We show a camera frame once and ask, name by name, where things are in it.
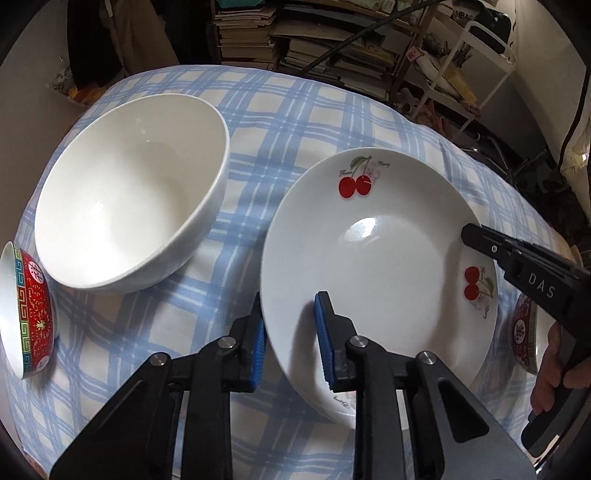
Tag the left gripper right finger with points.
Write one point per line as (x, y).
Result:
(414, 417)

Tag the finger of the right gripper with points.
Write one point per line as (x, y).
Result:
(508, 251)

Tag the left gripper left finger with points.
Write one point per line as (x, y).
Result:
(133, 435)

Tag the small red bowl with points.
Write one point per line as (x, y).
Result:
(523, 330)

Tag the cherry plate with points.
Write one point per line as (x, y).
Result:
(380, 231)

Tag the large white bowl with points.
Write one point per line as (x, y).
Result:
(131, 197)

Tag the person's right hand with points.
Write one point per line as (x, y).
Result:
(551, 375)

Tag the white duvet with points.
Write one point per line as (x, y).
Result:
(576, 159)

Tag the white utility cart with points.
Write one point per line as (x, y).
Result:
(462, 69)

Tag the wooden shelf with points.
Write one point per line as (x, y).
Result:
(361, 46)

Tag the stack of books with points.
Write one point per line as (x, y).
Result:
(243, 36)

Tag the brown coat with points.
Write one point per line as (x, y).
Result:
(139, 37)

